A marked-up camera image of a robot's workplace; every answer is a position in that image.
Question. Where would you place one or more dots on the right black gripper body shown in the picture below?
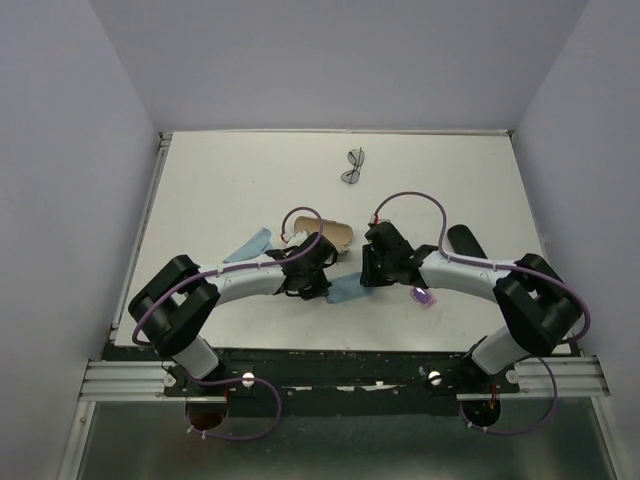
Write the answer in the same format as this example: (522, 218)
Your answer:
(376, 271)

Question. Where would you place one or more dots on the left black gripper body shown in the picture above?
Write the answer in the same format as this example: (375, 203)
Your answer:
(315, 285)

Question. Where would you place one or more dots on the blue cleaning cloth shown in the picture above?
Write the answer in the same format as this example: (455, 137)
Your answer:
(257, 245)
(347, 288)

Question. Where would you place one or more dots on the marbled glasses case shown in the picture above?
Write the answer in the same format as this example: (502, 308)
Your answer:
(339, 234)

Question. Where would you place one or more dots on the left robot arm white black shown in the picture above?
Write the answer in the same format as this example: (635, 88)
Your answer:
(172, 308)

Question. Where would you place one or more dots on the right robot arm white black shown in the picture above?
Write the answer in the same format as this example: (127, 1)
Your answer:
(538, 308)

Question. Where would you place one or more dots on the purple lens sunglasses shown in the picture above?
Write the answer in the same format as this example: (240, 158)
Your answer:
(423, 297)

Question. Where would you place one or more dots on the black closed glasses case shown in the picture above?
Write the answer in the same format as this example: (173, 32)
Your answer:
(463, 242)

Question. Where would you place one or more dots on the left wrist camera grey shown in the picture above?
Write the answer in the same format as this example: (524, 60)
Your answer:
(286, 240)

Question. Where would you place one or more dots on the dark wire-frame sunglasses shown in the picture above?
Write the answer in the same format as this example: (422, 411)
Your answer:
(356, 158)

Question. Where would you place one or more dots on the black mounting base rail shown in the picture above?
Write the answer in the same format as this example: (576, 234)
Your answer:
(327, 383)

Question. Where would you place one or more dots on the aluminium frame rail front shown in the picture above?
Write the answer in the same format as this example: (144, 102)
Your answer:
(554, 378)

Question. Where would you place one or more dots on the aluminium frame rail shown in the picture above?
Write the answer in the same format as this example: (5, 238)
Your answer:
(165, 139)
(554, 378)

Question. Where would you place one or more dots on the aluminium frame rail left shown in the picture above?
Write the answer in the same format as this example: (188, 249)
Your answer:
(165, 139)

